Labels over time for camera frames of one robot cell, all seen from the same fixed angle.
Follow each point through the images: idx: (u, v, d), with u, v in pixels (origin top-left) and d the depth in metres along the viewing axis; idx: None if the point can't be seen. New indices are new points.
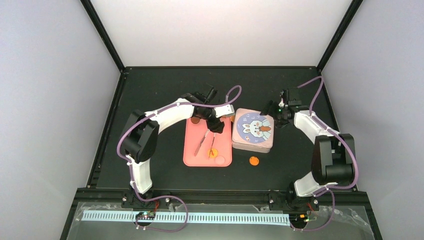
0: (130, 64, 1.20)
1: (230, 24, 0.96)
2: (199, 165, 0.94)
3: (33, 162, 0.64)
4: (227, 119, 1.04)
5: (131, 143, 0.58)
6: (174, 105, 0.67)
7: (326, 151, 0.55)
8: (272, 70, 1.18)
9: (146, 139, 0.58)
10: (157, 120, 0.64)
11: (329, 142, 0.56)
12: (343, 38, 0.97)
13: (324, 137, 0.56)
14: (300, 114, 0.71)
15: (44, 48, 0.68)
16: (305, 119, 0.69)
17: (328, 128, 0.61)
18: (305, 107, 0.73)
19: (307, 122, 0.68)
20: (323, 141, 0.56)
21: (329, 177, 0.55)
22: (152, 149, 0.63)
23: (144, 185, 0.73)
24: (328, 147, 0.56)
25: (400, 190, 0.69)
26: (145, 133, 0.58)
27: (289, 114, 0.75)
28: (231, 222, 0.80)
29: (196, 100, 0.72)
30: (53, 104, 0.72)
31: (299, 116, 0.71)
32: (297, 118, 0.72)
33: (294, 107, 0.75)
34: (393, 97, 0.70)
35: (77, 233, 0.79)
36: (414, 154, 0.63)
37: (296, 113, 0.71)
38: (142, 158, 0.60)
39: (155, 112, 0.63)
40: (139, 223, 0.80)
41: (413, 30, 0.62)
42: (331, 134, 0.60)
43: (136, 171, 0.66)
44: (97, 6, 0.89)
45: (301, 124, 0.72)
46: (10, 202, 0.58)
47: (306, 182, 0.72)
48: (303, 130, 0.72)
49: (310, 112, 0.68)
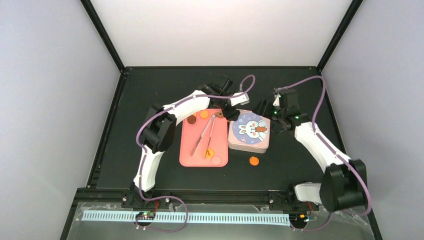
0: (130, 64, 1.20)
1: (230, 25, 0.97)
2: (195, 165, 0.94)
3: (33, 161, 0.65)
4: (222, 134, 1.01)
5: (151, 134, 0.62)
6: (190, 97, 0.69)
7: (338, 183, 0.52)
8: (272, 70, 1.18)
9: (165, 131, 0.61)
10: (175, 113, 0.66)
11: (340, 172, 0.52)
12: (343, 38, 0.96)
13: (335, 168, 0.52)
14: (301, 129, 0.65)
15: (45, 48, 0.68)
16: (308, 135, 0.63)
17: (337, 153, 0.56)
18: (305, 117, 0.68)
19: (311, 139, 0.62)
20: (335, 172, 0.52)
21: (341, 206, 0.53)
22: (170, 141, 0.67)
23: (153, 179, 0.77)
24: (340, 177, 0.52)
25: (398, 191, 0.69)
26: (164, 125, 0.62)
27: (288, 125, 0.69)
28: (231, 222, 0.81)
29: (212, 92, 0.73)
30: (53, 104, 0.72)
31: (299, 131, 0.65)
32: (299, 134, 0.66)
33: (293, 116, 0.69)
34: (394, 97, 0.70)
35: (77, 233, 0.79)
36: (413, 155, 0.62)
37: (297, 126, 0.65)
38: (160, 148, 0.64)
39: (172, 106, 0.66)
40: (139, 224, 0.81)
41: (413, 28, 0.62)
42: (341, 161, 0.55)
43: (148, 164, 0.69)
44: (98, 6, 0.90)
45: (304, 141, 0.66)
46: (10, 201, 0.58)
47: (308, 198, 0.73)
48: (305, 146, 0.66)
49: (314, 128, 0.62)
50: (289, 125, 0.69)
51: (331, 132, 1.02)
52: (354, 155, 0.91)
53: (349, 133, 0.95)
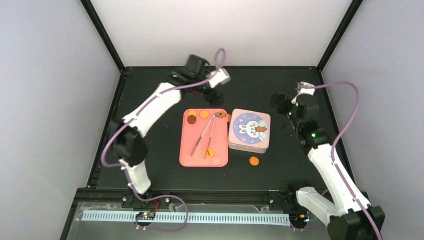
0: (130, 64, 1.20)
1: (230, 25, 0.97)
2: (195, 165, 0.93)
3: (33, 161, 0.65)
4: (222, 134, 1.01)
5: (121, 150, 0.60)
6: (154, 96, 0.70)
7: (353, 231, 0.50)
8: (272, 70, 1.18)
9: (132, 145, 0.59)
10: (139, 122, 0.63)
11: (357, 221, 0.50)
12: (343, 38, 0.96)
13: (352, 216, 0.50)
14: (318, 158, 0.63)
15: (45, 48, 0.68)
16: (324, 165, 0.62)
17: (357, 198, 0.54)
18: (322, 135, 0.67)
19: (327, 171, 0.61)
20: (352, 221, 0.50)
21: None
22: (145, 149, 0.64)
23: (146, 183, 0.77)
24: (357, 226, 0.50)
25: (397, 191, 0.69)
26: (128, 141, 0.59)
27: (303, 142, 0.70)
28: (231, 222, 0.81)
29: (183, 80, 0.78)
30: (53, 104, 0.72)
31: (314, 156, 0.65)
32: (316, 159, 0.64)
33: (309, 132, 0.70)
34: (393, 97, 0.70)
35: (77, 233, 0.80)
36: (412, 154, 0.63)
37: (312, 149, 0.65)
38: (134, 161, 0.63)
39: (134, 116, 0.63)
40: (139, 224, 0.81)
41: (412, 29, 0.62)
42: (359, 208, 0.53)
43: (132, 175, 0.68)
44: (98, 6, 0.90)
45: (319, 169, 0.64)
46: (10, 202, 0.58)
47: (309, 209, 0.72)
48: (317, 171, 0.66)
49: (334, 160, 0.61)
50: (304, 141, 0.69)
51: (331, 132, 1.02)
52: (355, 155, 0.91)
53: (349, 133, 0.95)
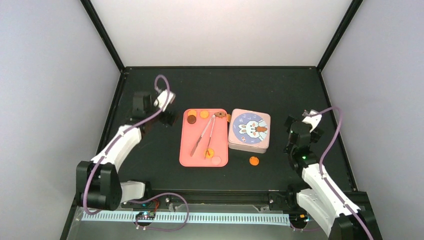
0: (130, 64, 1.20)
1: (230, 25, 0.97)
2: (195, 165, 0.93)
3: (33, 161, 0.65)
4: (222, 134, 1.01)
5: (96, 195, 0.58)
6: (119, 136, 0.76)
7: (346, 235, 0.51)
8: (272, 70, 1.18)
9: (107, 185, 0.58)
10: (109, 159, 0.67)
11: (348, 224, 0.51)
12: (343, 38, 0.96)
13: (342, 219, 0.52)
14: (308, 172, 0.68)
15: (45, 49, 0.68)
16: (315, 179, 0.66)
17: (345, 203, 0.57)
18: (313, 159, 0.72)
19: (319, 184, 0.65)
20: (343, 223, 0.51)
21: None
22: (119, 189, 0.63)
23: (137, 186, 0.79)
24: (349, 229, 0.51)
25: (396, 191, 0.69)
26: (102, 178, 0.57)
27: (296, 165, 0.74)
28: (231, 222, 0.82)
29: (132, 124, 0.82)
30: (53, 105, 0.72)
31: (307, 173, 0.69)
32: (307, 175, 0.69)
33: (300, 156, 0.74)
34: (392, 97, 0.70)
35: (77, 233, 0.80)
36: (412, 155, 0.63)
37: (305, 169, 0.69)
38: (113, 203, 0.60)
39: (103, 154, 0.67)
40: (139, 224, 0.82)
41: (411, 29, 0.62)
42: (349, 212, 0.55)
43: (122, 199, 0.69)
44: (98, 6, 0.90)
45: (312, 184, 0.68)
46: (11, 202, 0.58)
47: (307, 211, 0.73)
48: (311, 187, 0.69)
49: (323, 174, 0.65)
50: (297, 165, 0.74)
51: (331, 132, 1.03)
52: (355, 155, 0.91)
53: (349, 134, 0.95)
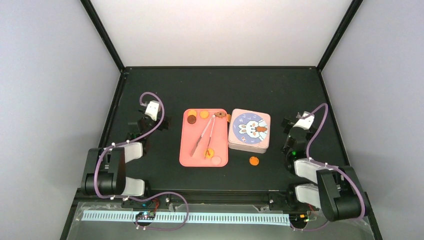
0: (130, 64, 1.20)
1: (230, 25, 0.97)
2: (195, 165, 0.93)
3: (33, 161, 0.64)
4: (222, 134, 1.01)
5: (104, 178, 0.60)
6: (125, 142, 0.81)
7: (329, 183, 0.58)
8: (272, 70, 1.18)
9: (117, 165, 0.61)
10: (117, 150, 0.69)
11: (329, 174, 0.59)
12: (343, 38, 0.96)
13: (324, 171, 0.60)
14: (299, 161, 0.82)
15: (44, 48, 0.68)
16: (303, 163, 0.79)
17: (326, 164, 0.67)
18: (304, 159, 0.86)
19: (306, 164, 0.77)
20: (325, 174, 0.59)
21: (340, 209, 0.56)
22: (124, 180, 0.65)
23: (137, 183, 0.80)
24: (330, 179, 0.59)
25: (396, 192, 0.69)
26: (112, 159, 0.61)
27: (289, 165, 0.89)
28: (231, 222, 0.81)
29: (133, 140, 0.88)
30: (52, 104, 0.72)
31: (298, 164, 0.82)
32: (298, 166, 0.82)
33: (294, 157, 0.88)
34: (392, 97, 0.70)
35: (77, 233, 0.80)
36: (411, 155, 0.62)
37: (296, 161, 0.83)
38: (118, 188, 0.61)
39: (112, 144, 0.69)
40: (139, 224, 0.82)
41: (411, 28, 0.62)
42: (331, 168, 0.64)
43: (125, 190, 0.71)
44: (97, 6, 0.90)
45: (302, 171, 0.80)
46: (10, 202, 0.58)
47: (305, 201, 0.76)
48: (302, 173, 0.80)
49: (308, 158, 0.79)
50: (291, 166, 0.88)
51: (331, 132, 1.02)
52: (354, 156, 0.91)
53: (348, 134, 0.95)
